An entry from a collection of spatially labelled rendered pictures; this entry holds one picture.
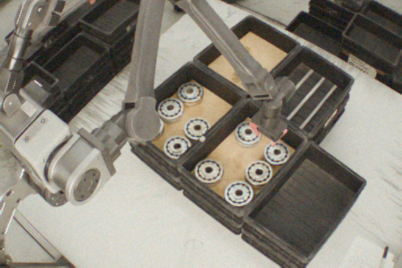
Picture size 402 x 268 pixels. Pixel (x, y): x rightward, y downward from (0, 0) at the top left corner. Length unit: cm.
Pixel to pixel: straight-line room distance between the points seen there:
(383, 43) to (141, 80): 203
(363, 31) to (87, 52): 178
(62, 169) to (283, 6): 291
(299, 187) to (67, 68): 167
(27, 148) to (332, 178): 115
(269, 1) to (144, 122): 276
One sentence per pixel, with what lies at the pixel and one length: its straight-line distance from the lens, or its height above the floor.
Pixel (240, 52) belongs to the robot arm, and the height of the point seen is 141.
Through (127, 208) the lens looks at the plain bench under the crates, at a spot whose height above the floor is 70.
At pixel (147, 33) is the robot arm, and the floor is 157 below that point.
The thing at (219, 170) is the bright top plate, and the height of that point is 86.
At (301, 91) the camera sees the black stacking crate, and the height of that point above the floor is 83.
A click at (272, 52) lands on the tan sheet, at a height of 83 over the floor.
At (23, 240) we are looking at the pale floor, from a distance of 269.
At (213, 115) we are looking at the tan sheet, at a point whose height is 83.
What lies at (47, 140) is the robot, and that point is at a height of 153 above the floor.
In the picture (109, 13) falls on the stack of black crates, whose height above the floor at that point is 49.
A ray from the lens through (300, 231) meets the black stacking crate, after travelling 159.
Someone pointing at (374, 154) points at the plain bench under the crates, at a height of 70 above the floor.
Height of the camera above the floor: 229
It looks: 54 degrees down
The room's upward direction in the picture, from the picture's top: 4 degrees counter-clockwise
